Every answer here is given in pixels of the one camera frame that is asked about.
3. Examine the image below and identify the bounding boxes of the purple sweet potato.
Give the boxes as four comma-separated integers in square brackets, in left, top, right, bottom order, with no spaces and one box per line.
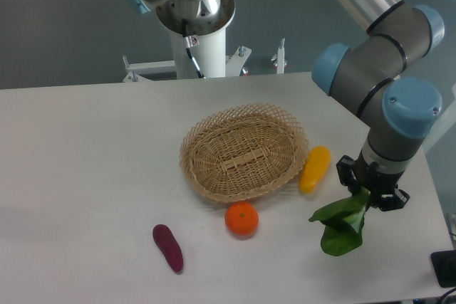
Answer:
[152,224,184,274]

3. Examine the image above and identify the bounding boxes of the orange tangerine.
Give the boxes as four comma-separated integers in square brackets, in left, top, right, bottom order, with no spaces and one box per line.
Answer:
[224,201,259,236]

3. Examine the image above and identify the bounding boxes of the black device at table edge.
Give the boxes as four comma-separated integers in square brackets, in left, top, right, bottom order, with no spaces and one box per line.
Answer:
[430,250,455,288]

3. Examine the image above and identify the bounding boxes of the woven wicker basket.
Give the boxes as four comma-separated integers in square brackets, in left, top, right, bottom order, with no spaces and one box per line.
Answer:
[180,103,309,204]

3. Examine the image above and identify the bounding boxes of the green leafy vegetable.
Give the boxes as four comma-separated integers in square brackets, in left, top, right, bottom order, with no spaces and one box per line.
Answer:
[309,187,371,256]

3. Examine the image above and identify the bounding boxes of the white frame bracket with bolt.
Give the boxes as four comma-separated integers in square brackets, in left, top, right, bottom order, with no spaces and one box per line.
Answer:
[271,38,287,74]

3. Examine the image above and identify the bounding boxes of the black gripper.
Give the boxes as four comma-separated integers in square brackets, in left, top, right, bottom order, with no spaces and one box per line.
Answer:
[336,153,410,211]

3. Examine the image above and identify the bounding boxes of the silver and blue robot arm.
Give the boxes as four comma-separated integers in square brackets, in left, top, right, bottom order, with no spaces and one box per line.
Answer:
[130,0,445,211]

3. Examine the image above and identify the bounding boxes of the black cable on pedestal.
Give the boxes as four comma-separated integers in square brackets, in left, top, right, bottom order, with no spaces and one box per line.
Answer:
[180,18,206,80]

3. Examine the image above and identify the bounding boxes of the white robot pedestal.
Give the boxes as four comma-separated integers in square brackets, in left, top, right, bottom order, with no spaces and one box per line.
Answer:
[123,0,252,82]

